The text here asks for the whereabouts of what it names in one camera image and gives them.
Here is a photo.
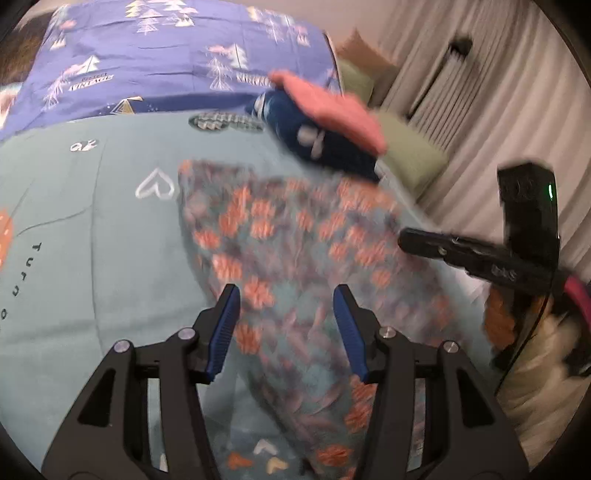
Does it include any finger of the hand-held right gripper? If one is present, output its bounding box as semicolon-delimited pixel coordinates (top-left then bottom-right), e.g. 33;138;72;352
399;228;509;283

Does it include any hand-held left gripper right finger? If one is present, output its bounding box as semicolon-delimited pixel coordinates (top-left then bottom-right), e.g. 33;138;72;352
332;284;529;480

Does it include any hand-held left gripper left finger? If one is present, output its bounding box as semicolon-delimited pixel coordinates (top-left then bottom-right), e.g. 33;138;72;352
41;284;242;480

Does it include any floral teal garment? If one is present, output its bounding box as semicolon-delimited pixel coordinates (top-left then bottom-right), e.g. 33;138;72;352
178;159;467;480

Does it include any person's right forearm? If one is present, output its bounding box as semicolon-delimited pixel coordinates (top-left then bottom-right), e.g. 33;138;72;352
561;272;591;325

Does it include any green pillow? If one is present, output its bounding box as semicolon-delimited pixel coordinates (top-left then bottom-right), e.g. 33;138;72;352
339;60;375;104
376;113;450;199

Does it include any pleated curtain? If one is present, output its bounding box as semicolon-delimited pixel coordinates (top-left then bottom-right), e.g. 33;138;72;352
369;0;591;287

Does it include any teal printed blanket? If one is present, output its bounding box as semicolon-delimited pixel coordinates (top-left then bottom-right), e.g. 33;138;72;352
0;111;467;480

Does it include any person's white fuzzy clothing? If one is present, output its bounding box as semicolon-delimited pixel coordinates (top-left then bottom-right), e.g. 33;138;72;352
484;286;591;464

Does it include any folded navy garment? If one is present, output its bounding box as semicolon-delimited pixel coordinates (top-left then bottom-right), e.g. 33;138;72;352
245;90;382;183

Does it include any folded coral garment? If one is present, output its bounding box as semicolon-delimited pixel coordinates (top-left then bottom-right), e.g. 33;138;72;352
269;70;387;154

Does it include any beige pillow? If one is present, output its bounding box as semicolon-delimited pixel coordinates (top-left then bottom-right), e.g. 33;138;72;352
335;28;400;77

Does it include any blue tree-print bedsheet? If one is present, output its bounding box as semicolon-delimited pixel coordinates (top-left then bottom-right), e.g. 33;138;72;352
0;0;340;141

